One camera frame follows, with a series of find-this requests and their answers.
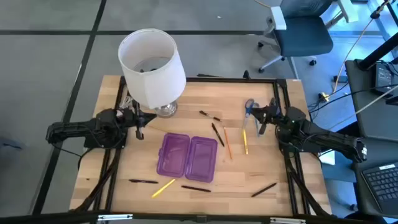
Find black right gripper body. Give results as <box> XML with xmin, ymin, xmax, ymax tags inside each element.
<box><xmin>259</xmin><ymin>98</ymin><xmax>282</xmax><ymax>135</ymax></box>

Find orange pencil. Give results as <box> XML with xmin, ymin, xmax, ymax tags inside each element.
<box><xmin>222</xmin><ymin>126</ymin><xmax>233</xmax><ymax>161</ymax></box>

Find purple plastic supply box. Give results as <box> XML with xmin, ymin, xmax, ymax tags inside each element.
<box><xmin>156</xmin><ymin>133</ymin><xmax>218</xmax><ymax>184</ymax></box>

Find white-shade silver table lamp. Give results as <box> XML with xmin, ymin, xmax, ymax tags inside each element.
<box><xmin>118</xmin><ymin>28</ymin><xmax>187</xmax><ymax>118</ymax></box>

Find dark grey desk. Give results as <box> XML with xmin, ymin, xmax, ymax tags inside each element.
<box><xmin>345</xmin><ymin>58</ymin><xmax>398</xmax><ymax>142</ymax></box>

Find black floor cable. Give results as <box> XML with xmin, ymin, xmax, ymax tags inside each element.
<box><xmin>307</xmin><ymin>83</ymin><xmax>398</xmax><ymax>113</ymax></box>

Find silver metal bracket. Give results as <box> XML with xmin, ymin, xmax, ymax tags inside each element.
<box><xmin>269</xmin><ymin>217</ymin><xmax>307</xmax><ymax>224</ymax></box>
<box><xmin>98</xmin><ymin>213</ymin><xmax>134</xmax><ymax>222</ymax></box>

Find grey furniture foot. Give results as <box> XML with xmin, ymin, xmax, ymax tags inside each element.
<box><xmin>0</xmin><ymin>136</ymin><xmax>24</xmax><ymax>151</ymax></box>

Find white cord bundle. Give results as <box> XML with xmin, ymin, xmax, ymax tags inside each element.
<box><xmin>119</xmin><ymin>95</ymin><xmax>134</xmax><ymax>110</ymax></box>

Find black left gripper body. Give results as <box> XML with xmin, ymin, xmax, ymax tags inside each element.
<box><xmin>126</xmin><ymin>100</ymin><xmax>146</xmax><ymax>140</ymax></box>

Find black pole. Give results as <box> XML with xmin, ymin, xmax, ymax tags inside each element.
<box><xmin>357</xmin><ymin>40</ymin><xmax>398</xmax><ymax>71</ymax></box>

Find black power adapter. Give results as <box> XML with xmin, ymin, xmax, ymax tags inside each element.
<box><xmin>374</xmin><ymin>63</ymin><xmax>394</xmax><ymax>94</ymax></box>

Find yellow hanging cable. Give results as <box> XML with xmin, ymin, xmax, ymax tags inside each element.
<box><xmin>332</xmin><ymin>0</ymin><xmax>391</xmax><ymax>93</ymax></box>

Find black pen with brown band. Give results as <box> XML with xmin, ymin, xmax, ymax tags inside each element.
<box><xmin>199</xmin><ymin>110</ymin><xmax>222</xmax><ymax>123</ymax></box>

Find swivel office chair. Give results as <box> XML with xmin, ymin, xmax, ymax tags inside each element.
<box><xmin>257</xmin><ymin>0</ymin><xmax>358</xmax><ymax>78</ymax></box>

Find black pen with white print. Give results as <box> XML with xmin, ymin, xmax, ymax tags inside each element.
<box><xmin>181</xmin><ymin>185</ymin><xmax>212</xmax><ymax>193</ymax></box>

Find white cable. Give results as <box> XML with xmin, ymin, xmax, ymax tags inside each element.
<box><xmin>329</xmin><ymin>93</ymin><xmax>398</xmax><ymax>130</ymax></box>

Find blue-handled scissors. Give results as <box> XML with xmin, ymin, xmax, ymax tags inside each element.
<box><xmin>241</xmin><ymin>98</ymin><xmax>262</xmax><ymax>138</ymax></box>

